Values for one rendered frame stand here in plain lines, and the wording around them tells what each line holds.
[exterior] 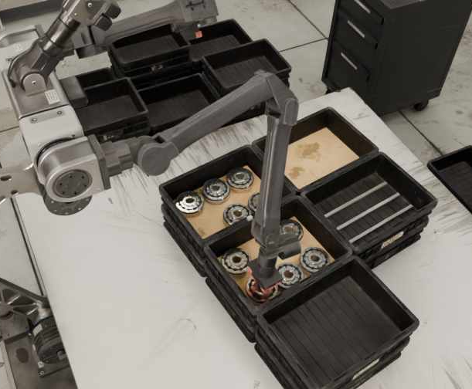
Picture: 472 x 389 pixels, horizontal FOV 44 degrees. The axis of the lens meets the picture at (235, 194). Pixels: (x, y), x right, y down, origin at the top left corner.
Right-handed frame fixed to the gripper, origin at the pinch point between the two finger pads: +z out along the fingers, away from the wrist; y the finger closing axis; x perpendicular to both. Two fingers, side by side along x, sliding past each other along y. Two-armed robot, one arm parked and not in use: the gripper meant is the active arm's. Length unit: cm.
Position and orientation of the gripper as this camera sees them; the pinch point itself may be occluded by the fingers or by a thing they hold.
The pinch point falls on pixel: (262, 285)
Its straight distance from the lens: 185.2
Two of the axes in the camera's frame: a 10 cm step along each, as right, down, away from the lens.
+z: -0.7, 6.5, 7.6
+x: -8.3, 3.8, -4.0
